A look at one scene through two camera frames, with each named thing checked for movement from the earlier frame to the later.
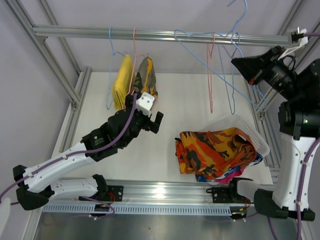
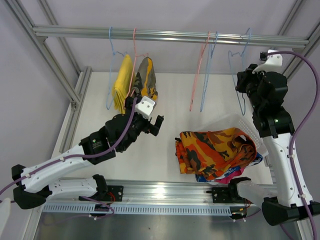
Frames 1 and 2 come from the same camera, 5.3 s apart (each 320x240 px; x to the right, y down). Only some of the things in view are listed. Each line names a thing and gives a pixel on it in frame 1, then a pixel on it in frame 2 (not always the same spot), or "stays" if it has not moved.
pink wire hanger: x=210 y=72 to x=202 y=50
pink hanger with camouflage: x=136 y=56 stays
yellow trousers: x=124 y=83 stays
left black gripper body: x=141 y=122 stays
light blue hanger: x=113 y=54 stays
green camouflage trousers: x=145 y=80 stays
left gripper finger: x=129 y=101 stays
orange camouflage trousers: x=214 y=153 stays
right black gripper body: x=277 y=75 to x=250 y=82
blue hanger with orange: x=180 y=32 to x=229 y=52
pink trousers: x=227 y=179 stays
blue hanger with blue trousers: x=233 y=66 to x=211 y=51
